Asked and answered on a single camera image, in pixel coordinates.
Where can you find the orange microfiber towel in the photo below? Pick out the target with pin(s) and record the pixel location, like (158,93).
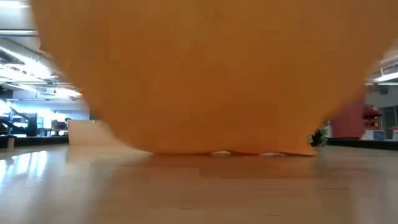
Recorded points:
(202,77)

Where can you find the small blue box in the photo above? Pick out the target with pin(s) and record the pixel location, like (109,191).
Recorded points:
(378,135)

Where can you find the black background robot arm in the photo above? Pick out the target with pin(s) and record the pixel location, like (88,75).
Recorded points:
(18,124)

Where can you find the orange translucent plastic tray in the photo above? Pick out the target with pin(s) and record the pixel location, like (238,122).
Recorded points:
(87,133)

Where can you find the small potted succulent plant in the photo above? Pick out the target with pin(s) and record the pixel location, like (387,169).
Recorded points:
(318,137)

